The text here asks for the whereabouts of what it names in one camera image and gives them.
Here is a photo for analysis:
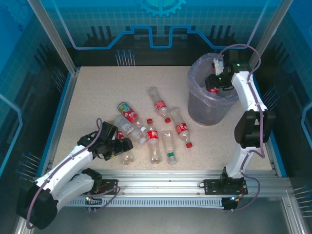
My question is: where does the aluminium frame bar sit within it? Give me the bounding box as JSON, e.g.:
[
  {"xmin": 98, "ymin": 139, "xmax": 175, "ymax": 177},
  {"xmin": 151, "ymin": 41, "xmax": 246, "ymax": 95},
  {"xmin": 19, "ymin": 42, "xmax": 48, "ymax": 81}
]
[{"xmin": 281, "ymin": 196, "xmax": 304, "ymax": 234}]

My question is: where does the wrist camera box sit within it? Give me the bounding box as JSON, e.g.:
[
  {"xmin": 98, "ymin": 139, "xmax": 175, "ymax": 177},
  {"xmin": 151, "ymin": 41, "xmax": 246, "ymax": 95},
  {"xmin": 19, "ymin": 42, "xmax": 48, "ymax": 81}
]
[
  {"xmin": 99, "ymin": 121, "xmax": 117, "ymax": 140},
  {"xmin": 211, "ymin": 58, "xmax": 224, "ymax": 75}
]

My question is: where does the clear bottle green cap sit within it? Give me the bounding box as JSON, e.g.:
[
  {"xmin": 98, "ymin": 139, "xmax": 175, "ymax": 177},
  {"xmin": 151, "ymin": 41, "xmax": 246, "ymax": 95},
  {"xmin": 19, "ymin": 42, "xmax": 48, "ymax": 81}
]
[{"xmin": 162, "ymin": 131, "xmax": 178, "ymax": 164}]

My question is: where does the white label bottle white cap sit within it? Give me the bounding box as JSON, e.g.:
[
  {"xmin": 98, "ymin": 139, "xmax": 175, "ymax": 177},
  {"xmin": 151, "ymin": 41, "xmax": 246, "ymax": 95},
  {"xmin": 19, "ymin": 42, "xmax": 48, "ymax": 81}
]
[{"xmin": 113, "ymin": 115, "xmax": 147, "ymax": 144}]

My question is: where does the green and red label bottle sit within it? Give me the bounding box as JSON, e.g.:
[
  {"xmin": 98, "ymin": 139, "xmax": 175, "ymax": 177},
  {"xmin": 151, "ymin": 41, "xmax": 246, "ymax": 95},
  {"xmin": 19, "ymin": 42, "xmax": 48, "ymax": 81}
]
[{"xmin": 117, "ymin": 102, "xmax": 147, "ymax": 131}]

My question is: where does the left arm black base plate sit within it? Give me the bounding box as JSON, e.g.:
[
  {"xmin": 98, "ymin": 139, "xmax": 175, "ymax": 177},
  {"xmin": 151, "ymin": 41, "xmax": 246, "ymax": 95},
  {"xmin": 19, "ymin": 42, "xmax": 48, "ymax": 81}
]
[{"xmin": 96, "ymin": 179, "xmax": 119, "ymax": 195}]

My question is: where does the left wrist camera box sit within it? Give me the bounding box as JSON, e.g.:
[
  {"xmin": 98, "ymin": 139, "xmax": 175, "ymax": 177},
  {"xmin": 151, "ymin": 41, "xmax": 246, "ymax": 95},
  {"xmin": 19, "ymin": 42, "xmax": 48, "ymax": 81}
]
[{"xmin": 99, "ymin": 121, "xmax": 117, "ymax": 140}]

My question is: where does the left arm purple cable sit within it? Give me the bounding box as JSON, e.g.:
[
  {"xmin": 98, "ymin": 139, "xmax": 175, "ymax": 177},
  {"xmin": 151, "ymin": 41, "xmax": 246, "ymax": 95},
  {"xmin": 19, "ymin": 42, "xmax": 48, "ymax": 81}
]
[{"xmin": 24, "ymin": 117, "xmax": 121, "ymax": 230}]

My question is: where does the grey plastic waste bin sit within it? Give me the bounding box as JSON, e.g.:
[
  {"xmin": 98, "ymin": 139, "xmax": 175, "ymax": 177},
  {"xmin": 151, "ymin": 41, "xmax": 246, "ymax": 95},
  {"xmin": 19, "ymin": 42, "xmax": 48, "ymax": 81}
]
[{"xmin": 187, "ymin": 52, "xmax": 241, "ymax": 126}]

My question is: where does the aluminium frame post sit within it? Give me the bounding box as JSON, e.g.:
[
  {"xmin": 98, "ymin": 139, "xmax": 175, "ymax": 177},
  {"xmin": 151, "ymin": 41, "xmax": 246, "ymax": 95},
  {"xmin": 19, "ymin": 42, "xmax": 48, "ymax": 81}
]
[
  {"xmin": 27, "ymin": 0, "xmax": 80, "ymax": 75},
  {"xmin": 251, "ymin": 0, "xmax": 294, "ymax": 71}
]

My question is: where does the aluminium mounting rail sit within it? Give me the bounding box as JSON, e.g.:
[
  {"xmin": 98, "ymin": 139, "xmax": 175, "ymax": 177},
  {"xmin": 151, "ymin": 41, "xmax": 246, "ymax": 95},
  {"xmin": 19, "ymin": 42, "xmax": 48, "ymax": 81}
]
[{"xmin": 31, "ymin": 169, "xmax": 293, "ymax": 198}]

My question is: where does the small red label bottle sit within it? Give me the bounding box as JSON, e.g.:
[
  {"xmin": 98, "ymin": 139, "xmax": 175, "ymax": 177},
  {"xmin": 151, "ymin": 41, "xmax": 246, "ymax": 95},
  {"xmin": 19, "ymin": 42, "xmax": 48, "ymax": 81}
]
[
  {"xmin": 170, "ymin": 107, "xmax": 195, "ymax": 149},
  {"xmin": 147, "ymin": 86, "xmax": 172, "ymax": 124}
]

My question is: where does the black connector block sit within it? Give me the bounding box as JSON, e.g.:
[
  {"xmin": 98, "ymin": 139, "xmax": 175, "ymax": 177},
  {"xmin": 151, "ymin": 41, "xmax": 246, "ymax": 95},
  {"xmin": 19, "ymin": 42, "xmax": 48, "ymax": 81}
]
[
  {"xmin": 222, "ymin": 195, "xmax": 242, "ymax": 213},
  {"xmin": 84, "ymin": 195, "xmax": 104, "ymax": 213}
]

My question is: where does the Coca-Cola bottle red cap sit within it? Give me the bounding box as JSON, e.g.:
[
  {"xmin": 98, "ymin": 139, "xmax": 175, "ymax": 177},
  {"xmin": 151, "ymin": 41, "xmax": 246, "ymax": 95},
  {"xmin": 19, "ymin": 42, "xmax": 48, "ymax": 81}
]
[{"xmin": 145, "ymin": 118, "xmax": 163, "ymax": 164}]

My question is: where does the slotted grey cable duct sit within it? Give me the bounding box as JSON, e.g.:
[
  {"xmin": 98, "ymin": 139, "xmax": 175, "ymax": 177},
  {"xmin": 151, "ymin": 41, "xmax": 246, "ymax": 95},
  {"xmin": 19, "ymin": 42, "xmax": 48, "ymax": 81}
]
[{"xmin": 39, "ymin": 197, "xmax": 224, "ymax": 208}]

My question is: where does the red label bottle yellow cap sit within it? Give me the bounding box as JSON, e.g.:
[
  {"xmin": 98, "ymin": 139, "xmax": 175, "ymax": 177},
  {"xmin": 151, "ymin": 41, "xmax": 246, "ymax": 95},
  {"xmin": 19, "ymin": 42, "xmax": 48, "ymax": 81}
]
[{"xmin": 108, "ymin": 118, "xmax": 135, "ymax": 167}]

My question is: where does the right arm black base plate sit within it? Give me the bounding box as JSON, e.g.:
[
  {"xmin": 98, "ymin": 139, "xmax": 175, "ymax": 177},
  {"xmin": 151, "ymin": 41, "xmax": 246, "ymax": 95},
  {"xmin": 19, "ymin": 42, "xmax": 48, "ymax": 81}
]
[{"xmin": 203, "ymin": 179, "xmax": 249, "ymax": 195}]

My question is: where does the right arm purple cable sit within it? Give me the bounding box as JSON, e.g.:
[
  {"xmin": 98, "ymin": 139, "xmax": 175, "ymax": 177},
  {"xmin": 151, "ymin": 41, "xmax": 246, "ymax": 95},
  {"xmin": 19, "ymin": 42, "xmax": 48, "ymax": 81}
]
[{"xmin": 214, "ymin": 43, "xmax": 267, "ymax": 211}]

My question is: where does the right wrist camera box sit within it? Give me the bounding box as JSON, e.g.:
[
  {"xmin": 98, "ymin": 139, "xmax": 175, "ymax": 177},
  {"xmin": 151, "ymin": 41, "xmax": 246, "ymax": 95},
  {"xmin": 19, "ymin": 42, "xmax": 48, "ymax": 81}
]
[{"xmin": 211, "ymin": 58, "xmax": 224, "ymax": 75}]

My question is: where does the blue aluminium table side rail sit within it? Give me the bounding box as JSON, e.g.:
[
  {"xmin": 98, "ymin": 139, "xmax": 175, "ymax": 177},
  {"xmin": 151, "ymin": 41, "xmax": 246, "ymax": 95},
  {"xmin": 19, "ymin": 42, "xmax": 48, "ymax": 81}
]
[{"xmin": 36, "ymin": 69, "xmax": 81, "ymax": 177}]

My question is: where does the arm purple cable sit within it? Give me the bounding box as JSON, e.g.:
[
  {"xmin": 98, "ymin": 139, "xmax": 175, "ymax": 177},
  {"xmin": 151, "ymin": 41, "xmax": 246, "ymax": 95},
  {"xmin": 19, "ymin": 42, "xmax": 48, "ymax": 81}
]
[
  {"xmin": 214, "ymin": 43, "xmax": 267, "ymax": 211},
  {"xmin": 24, "ymin": 117, "xmax": 121, "ymax": 230}
]

